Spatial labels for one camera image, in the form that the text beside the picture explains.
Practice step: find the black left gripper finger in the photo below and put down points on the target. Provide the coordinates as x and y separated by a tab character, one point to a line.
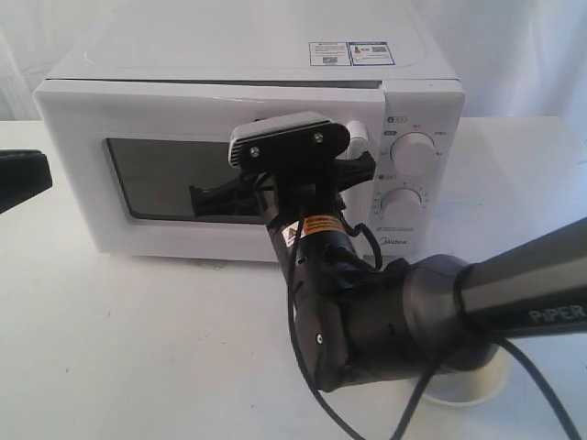
25	173

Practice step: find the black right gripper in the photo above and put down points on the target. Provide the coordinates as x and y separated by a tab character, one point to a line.
304	224

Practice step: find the white microwave oven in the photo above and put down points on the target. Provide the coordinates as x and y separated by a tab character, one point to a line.
132	151

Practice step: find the white ceramic bowl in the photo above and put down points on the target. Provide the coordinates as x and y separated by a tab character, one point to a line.
467	389

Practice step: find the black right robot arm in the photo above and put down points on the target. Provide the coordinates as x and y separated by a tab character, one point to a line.
352	322

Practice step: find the white microwave oven body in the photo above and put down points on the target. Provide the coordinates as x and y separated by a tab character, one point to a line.
265	43

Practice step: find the lower white control knob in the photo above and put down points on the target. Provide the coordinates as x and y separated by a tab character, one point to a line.
401	205

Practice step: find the white control knob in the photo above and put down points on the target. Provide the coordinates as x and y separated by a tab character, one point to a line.
401	205
413	154

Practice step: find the upper white control knob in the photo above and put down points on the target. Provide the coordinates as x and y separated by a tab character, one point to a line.
413	154

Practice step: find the blue white warning sticker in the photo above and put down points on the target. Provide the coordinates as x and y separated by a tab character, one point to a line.
348	53

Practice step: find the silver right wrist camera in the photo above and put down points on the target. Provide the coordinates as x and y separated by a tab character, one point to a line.
289	162

